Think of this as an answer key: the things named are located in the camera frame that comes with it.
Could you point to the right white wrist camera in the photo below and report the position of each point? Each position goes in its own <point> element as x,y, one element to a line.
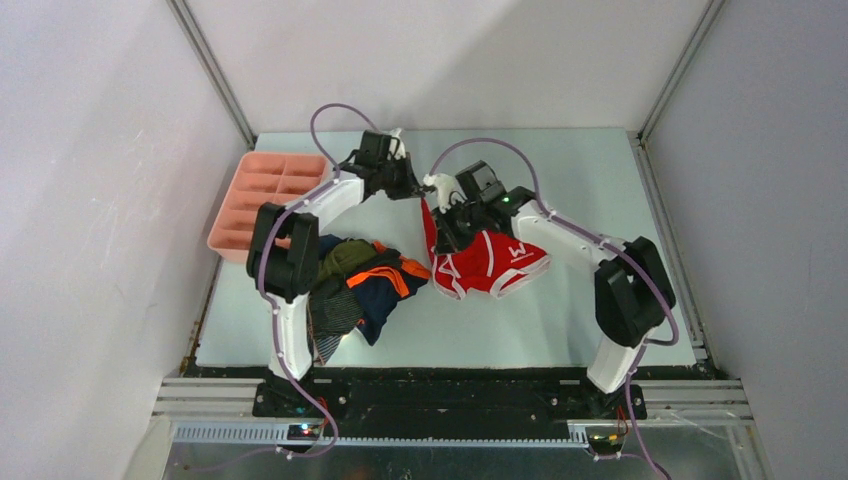
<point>447,190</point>

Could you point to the aluminium corner post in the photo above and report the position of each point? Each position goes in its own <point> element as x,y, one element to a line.
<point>692,46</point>
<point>193,31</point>

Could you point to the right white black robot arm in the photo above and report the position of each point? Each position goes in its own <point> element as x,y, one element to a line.
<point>632,291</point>

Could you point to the olive green underwear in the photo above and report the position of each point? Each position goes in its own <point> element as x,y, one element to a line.
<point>345,258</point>

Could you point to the grey slotted cable duct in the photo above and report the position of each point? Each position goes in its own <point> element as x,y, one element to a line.
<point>292,434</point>

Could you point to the dark striped underwear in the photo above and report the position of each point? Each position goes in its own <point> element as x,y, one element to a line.
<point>333,313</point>

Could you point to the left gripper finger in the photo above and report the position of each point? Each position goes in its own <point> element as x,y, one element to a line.
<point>421,191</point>
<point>396,193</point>

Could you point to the navy orange underwear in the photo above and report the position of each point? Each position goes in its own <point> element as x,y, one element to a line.
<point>380,284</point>

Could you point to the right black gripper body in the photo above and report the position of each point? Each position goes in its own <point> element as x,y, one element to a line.
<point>457,213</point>

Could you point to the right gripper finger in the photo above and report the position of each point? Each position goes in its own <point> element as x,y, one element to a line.
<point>466,233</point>
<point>443,242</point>

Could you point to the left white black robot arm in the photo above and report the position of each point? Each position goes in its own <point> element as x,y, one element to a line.
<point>283,257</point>

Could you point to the red white underwear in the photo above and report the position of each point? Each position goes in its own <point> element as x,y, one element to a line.
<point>495,263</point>

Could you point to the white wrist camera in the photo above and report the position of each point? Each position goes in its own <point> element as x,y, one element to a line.
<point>397,148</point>
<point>447,190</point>

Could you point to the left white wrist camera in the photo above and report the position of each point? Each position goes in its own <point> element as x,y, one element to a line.
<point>397,148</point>

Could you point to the pink divided storage tray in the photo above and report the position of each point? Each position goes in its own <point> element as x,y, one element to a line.
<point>261,177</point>

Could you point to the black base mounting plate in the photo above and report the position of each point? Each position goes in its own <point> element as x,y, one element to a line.
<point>529,403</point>

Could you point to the left aluminium corner post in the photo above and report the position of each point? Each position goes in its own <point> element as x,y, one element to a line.
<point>193,31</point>

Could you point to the right aluminium corner post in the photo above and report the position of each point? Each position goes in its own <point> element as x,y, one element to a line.
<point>692,46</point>

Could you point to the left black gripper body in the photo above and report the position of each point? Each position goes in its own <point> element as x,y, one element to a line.
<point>395,172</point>

